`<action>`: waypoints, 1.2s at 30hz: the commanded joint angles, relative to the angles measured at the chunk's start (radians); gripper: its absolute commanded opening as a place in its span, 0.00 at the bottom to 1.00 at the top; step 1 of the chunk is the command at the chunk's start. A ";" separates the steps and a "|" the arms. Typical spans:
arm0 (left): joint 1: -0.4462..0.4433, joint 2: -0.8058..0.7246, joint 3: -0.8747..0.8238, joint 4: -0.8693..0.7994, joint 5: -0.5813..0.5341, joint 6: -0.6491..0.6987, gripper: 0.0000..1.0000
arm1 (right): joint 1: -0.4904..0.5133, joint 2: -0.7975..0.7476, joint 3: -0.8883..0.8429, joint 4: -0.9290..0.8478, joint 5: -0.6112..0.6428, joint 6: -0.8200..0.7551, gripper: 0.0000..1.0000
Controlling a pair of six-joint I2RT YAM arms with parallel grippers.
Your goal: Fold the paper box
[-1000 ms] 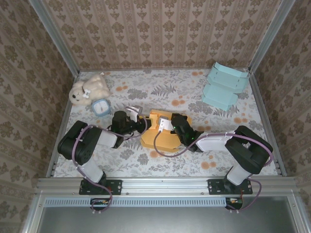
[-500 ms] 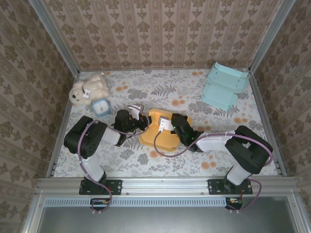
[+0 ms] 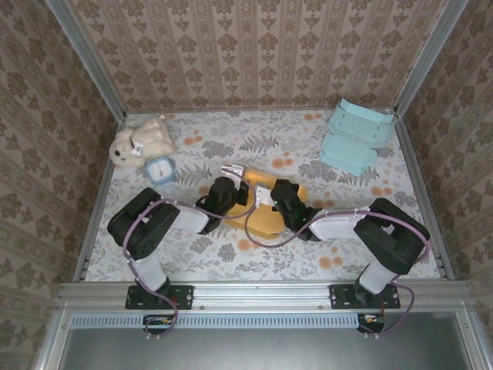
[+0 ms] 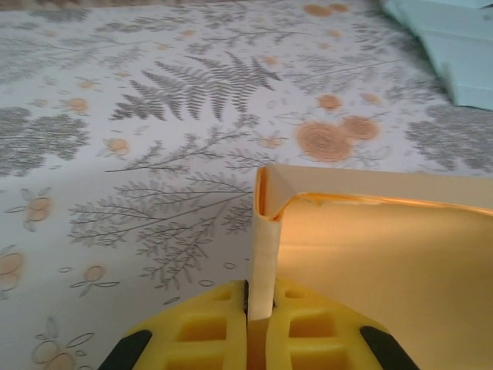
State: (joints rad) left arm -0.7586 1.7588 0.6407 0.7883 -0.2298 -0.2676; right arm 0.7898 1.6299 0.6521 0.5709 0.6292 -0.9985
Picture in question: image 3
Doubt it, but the orange paper box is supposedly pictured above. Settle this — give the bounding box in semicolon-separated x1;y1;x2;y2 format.
223;167;309;241

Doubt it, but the light blue paper box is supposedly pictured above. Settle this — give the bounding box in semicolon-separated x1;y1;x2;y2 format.
319;98;396;177

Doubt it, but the small blue square clock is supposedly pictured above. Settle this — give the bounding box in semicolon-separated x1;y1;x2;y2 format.
145;156;176;187

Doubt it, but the floral patterned table cover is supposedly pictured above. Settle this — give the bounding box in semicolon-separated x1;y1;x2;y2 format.
83;109;443;283

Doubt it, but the cream plush dog toy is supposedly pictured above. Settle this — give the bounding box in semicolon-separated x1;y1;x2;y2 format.
109;116;179;170

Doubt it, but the small black connector board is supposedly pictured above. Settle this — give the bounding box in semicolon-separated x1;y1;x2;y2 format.
357;312;387;335
143;314;175;335

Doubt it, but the grey metal panel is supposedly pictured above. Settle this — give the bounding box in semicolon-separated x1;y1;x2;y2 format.
57;327;477;370

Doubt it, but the aluminium mounting rail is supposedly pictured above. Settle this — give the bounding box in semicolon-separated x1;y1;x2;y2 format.
55;280;477;314

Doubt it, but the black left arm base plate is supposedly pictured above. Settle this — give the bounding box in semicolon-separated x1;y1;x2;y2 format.
125;284;195;311

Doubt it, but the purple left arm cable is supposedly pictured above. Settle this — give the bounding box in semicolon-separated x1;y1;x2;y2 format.
122;171;258;342

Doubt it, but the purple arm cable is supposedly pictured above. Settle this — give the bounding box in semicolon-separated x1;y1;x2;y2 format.
122;171;258;342
244;196;431;340

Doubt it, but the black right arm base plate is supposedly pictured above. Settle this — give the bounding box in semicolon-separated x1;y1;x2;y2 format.
329;284;401;311

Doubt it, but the aluminium table side rail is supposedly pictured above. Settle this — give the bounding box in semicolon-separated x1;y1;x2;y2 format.
392;109;456;281
72;113;129;282

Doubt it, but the grey slotted cable duct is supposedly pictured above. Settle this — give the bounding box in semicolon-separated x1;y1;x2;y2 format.
71;312;358;330

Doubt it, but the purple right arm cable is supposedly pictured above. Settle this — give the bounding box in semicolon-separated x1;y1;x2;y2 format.
244;196;431;340

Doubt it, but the aluminium frame post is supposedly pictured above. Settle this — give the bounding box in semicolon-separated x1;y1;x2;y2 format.
45;0;129;121
394;0;470;116

